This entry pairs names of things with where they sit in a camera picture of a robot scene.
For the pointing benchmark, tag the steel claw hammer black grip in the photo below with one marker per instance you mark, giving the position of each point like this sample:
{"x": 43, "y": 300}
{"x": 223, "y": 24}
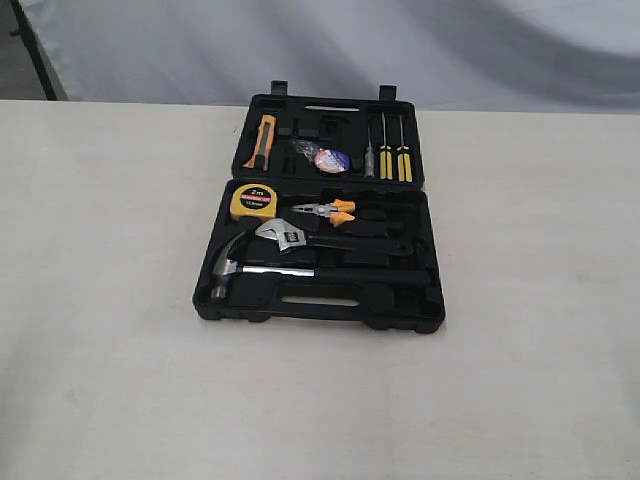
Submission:
{"x": 225, "y": 267}

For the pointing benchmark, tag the clear handle tester screwdriver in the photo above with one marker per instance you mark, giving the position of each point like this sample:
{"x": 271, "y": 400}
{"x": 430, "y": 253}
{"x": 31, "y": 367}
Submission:
{"x": 369, "y": 157}

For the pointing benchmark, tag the yellow black screwdriver left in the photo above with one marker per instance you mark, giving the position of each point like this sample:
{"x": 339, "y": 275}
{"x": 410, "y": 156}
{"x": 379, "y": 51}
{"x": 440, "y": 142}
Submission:
{"x": 386, "y": 170}

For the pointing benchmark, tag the yellow black screwdriver right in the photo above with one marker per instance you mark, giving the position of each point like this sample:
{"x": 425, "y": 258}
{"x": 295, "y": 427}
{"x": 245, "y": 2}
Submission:
{"x": 403, "y": 156}

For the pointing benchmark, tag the insulating tape roll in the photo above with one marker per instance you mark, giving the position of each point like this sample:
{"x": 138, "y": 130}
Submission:
{"x": 324, "y": 159}

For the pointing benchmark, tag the adjustable wrench black handle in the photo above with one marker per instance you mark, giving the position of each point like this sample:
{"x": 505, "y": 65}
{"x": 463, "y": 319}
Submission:
{"x": 289, "y": 237}

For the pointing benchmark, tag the orange utility knife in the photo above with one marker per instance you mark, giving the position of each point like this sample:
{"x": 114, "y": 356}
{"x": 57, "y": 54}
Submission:
{"x": 264, "y": 143}

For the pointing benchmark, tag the orange handled pliers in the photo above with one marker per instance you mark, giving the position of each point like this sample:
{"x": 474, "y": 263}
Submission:
{"x": 337, "y": 212}

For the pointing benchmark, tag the black backdrop stand pole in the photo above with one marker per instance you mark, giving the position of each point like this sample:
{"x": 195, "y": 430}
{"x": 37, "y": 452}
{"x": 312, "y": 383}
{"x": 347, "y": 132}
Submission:
{"x": 25, "y": 33}

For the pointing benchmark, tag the white backdrop cloth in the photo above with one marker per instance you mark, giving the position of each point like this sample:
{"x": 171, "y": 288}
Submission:
{"x": 443, "y": 55}

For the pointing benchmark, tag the yellow black screwdriver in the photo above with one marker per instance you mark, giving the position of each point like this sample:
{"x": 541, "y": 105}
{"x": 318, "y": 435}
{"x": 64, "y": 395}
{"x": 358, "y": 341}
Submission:
{"x": 403, "y": 156}
{"x": 386, "y": 170}

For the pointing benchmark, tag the black plastic tool case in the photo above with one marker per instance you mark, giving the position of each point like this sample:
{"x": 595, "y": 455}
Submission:
{"x": 387, "y": 209}

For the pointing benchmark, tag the yellow tape measure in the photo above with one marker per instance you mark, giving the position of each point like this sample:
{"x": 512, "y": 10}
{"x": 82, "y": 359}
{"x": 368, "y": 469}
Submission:
{"x": 254, "y": 200}

